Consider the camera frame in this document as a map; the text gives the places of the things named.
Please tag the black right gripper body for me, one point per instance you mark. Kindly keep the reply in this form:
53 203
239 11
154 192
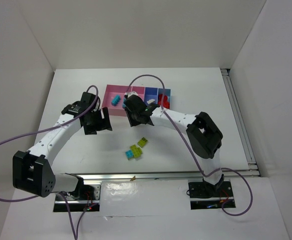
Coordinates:
131 104

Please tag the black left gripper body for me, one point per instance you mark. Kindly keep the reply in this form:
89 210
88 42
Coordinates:
99 123

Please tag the teal long lego brick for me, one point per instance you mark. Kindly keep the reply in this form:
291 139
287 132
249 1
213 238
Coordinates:
115 101

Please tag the red lego cluster with face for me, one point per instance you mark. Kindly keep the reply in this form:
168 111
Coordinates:
163 100

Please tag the beige lego brick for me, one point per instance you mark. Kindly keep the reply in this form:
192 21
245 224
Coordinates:
151 101

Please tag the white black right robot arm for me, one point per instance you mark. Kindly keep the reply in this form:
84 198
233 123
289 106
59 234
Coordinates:
201 135

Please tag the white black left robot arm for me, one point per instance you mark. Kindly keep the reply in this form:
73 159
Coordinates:
31 169

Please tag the narrow pink container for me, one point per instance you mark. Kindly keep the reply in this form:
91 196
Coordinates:
140 90

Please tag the dark blue container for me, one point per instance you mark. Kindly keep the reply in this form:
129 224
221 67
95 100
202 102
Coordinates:
151 93

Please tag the large pink container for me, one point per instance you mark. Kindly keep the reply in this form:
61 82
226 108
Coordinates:
111 92

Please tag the green square lego brick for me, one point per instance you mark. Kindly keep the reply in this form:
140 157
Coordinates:
142 142

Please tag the light blue container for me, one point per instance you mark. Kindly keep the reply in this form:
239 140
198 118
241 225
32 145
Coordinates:
166 91

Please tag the green teal lego stack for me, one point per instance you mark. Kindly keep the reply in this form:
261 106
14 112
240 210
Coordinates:
133 152

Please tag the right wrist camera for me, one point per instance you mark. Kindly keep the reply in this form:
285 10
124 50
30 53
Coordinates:
131 93

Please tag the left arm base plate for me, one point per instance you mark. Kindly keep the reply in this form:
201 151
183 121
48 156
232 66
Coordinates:
88 199

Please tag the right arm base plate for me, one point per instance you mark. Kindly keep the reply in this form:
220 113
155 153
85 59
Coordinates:
201 199

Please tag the aluminium right rail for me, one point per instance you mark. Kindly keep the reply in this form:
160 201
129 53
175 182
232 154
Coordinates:
253 170

